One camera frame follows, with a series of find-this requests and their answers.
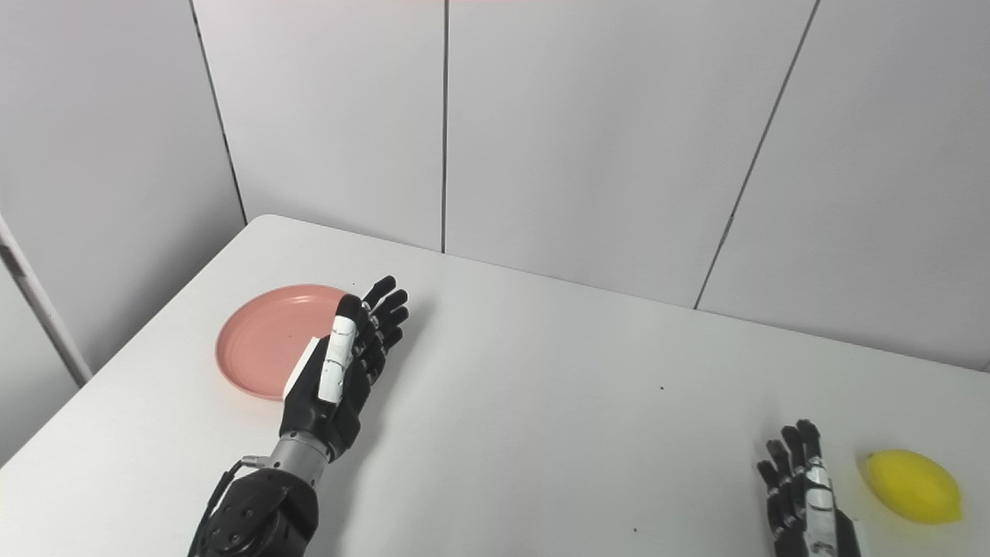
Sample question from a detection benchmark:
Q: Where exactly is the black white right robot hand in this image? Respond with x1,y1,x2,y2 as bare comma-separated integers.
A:
756,419,864,557

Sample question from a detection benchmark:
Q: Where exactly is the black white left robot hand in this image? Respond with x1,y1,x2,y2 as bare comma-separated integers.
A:
280,275,409,463

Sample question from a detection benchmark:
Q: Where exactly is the pink round plate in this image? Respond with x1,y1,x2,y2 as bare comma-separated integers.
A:
215,284,350,402

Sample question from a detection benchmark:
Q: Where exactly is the yellow lemon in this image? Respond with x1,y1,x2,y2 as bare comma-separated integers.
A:
865,449,964,526

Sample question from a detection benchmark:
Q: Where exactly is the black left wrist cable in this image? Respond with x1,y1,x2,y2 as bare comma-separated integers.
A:
188,456,268,557

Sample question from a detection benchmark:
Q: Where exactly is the white frame post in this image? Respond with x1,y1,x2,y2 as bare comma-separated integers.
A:
0,213,94,388

